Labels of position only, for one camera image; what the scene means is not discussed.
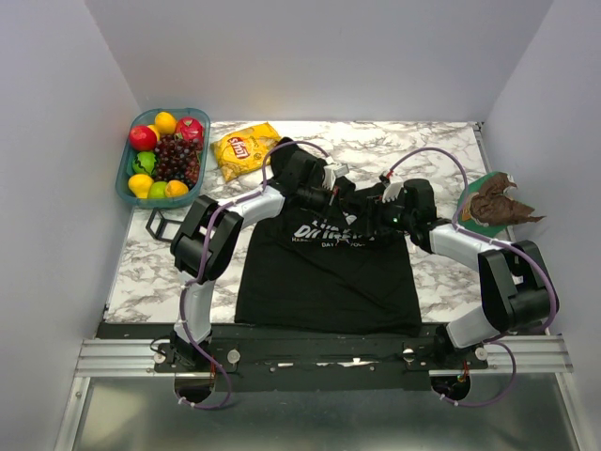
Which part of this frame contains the green watermelon toy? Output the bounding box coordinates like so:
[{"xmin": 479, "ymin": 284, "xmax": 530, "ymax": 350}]
[{"xmin": 131, "ymin": 151, "xmax": 157, "ymax": 178}]

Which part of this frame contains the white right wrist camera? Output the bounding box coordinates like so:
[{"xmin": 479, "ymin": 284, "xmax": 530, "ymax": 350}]
[{"xmin": 379, "ymin": 170, "xmax": 404, "ymax": 203}]

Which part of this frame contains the black printed t-shirt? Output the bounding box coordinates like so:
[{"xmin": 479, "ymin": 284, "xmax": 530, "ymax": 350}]
[{"xmin": 234, "ymin": 200, "xmax": 422, "ymax": 335}]

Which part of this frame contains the orange fruit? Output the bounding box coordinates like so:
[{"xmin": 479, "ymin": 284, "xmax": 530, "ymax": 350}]
[
  {"xmin": 164, "ymin": 179, "xmax": 189, "ymax": 198},
  {"xmin": 154, "ymin": 111, "xmax": 177, "ymax": 135}
]

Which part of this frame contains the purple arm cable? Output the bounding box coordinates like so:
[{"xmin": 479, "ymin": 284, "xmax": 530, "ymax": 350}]
[
  {"xmin": 174, "ymin": 140, "xmax": 337, "ymax": 411},
  {"xmin": 379, "ymin": 147, "xmax": 561, "ymax": 408}
]

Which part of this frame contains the orange fruit bottom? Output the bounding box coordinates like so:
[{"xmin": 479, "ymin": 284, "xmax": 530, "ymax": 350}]
[{"xmin": 164, "ymin": 179, "xmax": 189, "ymax": 198}]

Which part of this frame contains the green lime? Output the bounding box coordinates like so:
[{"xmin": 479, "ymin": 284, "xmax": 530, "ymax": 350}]
[{"xmin": 147, "ymin": 181, "xmax": 167, "ymax": 199}]

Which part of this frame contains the purple grapes bunch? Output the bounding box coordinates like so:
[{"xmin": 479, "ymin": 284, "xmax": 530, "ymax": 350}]
[{"xmin": 152, "ymin": 134, "xmax": 203, "ymax": 189}]

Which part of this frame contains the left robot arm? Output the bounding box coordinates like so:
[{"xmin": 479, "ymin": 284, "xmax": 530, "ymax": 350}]
[{"xmin": 171, "ymin": 151, "xmax": 348, "ymax": 371}]

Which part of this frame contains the red apple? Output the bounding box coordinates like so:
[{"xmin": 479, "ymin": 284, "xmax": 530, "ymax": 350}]
[{"xmin": 128, "ymin": 125, "xmax": 158, "ymax": 152}]

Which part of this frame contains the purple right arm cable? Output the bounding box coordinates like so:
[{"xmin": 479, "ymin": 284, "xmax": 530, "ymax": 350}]
[{"xmin": 379, "ymin": 147, "xmax": 561, "ymax": 408}]

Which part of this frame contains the yellow chips bag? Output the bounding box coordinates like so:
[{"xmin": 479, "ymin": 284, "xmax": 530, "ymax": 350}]
[{"xmin": 210, "ymin": 122, "xmax": 281, "ymax": 182}]

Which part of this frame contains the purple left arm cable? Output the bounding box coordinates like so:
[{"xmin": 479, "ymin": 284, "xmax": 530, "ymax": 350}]
[{"xmin": 174, "ymin": 140, "xmax": 337, "ymax": 411}]

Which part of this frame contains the black brooch stand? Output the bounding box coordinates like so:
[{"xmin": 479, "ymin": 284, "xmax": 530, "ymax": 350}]
[{"xmin": 145, "ymin": 209, "xmax": 181, "ymax": 243}]

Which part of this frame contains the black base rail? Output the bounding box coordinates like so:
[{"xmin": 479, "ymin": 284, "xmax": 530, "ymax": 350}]
[{"xmin": 96, "ymin": 320, "xmax": 548, "ymax": 392}]

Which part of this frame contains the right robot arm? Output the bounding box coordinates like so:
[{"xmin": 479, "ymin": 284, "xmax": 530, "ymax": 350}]
[{"xmin": 368, "ymin": 175, "xmax": 558, "ymax": 368}]

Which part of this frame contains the red dragon fruit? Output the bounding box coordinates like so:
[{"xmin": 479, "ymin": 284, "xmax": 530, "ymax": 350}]
[{"xmin": 175, "ymin": 117, "xmax": 205, "ymax": 143}]

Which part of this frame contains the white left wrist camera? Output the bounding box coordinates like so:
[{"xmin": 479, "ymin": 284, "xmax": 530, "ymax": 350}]
[{"xmin": 322, "ymin": 157, "xmax": 349, "ymax": 190}]

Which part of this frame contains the aluminium frame rail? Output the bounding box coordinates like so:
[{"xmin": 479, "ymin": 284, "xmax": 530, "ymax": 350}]
[{"xmin": 75, "ymin": 335, "xmax": 574, "ymax": 379}]

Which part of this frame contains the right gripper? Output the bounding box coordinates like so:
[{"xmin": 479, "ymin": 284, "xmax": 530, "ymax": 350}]
[{"xmin": 349, "ymin": 192, "xmax": 416, "ymax": 236}]

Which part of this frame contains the orange fruit top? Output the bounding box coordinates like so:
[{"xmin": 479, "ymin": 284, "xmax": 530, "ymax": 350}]
[{"xmin": 154, "ymin": 111, "xmax": 177, "ymax": 135}]

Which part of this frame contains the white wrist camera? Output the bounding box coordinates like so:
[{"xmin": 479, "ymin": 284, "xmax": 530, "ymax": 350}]
[
  {"xmin": 322, "ymin": 157, "xmax": 349, "ymax": 190},
  {"xmin": 379, "ymin": 170, "xmax": 404, "ymax": 203}
]

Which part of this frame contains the teal plastic fruit basket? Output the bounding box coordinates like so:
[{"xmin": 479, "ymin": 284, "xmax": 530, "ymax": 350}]
[{"xmin": 116, "ymin": 108, "xmax": 211, "ymax": 209}]

